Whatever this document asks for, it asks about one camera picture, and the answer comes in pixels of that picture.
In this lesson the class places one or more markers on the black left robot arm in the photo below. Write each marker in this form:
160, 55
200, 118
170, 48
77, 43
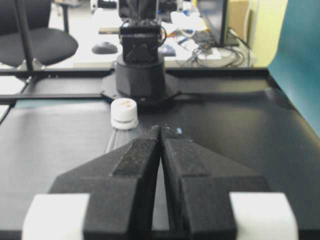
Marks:
140, 69

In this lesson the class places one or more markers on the black aluminium frame rail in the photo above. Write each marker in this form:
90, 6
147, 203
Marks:
69, 96

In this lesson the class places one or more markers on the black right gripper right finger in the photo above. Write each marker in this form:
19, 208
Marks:
212, 197

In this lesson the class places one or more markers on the teal backdrop board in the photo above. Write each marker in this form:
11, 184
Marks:
296, 65

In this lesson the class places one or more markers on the black office chair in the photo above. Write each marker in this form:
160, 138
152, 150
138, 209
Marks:
49, 45

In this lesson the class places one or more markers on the white bottle cap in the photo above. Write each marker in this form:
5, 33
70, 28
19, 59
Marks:
124, 114

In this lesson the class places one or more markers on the black computer mouse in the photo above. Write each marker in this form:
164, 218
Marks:
104, 48

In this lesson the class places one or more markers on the clear plastic bottle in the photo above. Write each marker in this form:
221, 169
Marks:
120, 138

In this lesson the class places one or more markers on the black computer monitor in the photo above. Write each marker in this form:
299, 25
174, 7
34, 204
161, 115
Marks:
216, 17

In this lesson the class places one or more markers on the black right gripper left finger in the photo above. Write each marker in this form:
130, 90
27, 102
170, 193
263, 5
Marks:
108, 198

